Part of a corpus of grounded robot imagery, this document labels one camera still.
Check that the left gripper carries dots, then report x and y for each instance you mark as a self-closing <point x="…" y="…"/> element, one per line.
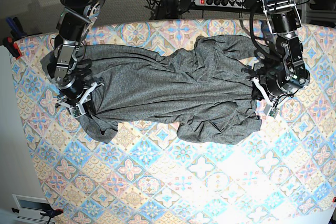
<point x="272" y="90"/>

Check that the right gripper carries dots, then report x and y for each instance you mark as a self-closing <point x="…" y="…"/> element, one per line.
<point x="75" y="95"/>

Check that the grey t-shirt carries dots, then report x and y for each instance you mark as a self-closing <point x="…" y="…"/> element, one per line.
<point x="206" y="90"/>

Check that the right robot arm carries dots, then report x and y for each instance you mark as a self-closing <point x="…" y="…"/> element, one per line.
<point x="67" y="68"/>

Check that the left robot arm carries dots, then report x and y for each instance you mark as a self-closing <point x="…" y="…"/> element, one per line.
<point x="284" y="72"/>

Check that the red black clamp upper left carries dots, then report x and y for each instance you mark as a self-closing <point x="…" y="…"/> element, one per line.
<point x="12" y="47"/>

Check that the patterned tablecloth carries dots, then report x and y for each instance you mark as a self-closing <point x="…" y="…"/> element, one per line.
<point x="148" y="175"/>

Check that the black clamp lower left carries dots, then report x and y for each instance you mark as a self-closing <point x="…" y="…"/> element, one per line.
<point x="50" y="213"/>

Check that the white floor vent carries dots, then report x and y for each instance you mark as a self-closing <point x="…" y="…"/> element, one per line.
<point x="30" y="208"/>

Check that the blue handled clamp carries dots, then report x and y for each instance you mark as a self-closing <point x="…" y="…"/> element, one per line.
<point x="16" y="28"/>

